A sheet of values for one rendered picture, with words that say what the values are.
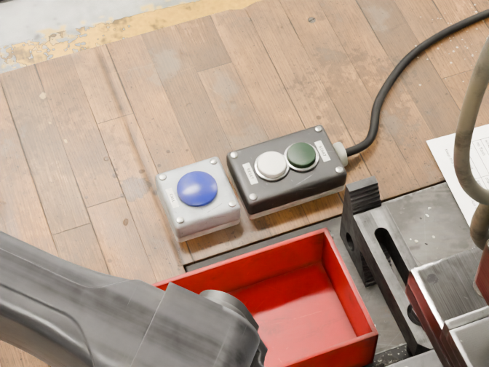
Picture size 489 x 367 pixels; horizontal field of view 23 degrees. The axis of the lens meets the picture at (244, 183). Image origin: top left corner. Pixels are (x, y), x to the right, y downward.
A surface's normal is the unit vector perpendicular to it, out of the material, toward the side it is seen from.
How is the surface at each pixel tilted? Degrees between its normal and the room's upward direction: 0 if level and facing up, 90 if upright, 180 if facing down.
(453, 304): 0
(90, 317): 14
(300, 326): 0
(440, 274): 0
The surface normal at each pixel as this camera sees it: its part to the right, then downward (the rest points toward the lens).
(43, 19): 0.00, -0.55
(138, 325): 0.23, -0.47
